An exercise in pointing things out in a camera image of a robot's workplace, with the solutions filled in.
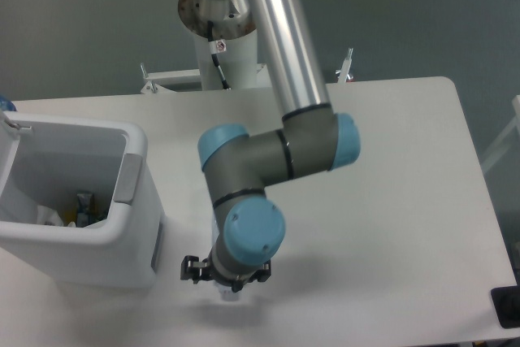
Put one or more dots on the white trash can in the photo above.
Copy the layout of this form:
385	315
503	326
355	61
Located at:
45	161

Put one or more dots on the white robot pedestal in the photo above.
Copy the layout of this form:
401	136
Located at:
232	63

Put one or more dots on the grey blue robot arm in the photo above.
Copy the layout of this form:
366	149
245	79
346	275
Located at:
239	167

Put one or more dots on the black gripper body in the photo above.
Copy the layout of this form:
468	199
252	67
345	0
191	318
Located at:
231	273

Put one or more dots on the black device at table edge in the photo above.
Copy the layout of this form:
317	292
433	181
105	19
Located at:
506	303

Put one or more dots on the clear plastic bottle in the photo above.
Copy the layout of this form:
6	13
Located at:
226	294

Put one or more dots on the white frame at right edge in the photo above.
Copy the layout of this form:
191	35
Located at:
503	142

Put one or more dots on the blue object at left edge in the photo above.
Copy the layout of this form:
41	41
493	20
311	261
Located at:
7	105

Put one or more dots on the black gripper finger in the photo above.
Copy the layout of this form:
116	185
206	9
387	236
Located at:
262	274
194	269

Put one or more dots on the trash inside can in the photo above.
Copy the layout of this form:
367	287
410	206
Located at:
86	212

